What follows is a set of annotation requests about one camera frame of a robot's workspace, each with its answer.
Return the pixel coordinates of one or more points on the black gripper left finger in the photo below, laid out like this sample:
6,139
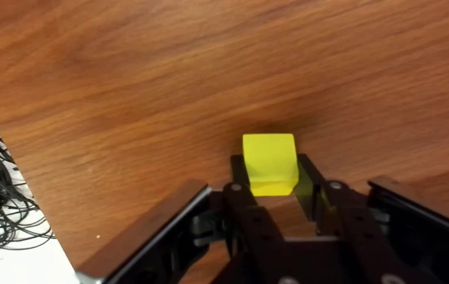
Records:
244,215

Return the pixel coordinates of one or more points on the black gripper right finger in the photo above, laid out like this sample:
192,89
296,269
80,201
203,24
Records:
343,210

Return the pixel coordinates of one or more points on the yellow cube block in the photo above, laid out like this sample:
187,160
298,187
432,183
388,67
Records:
269,163

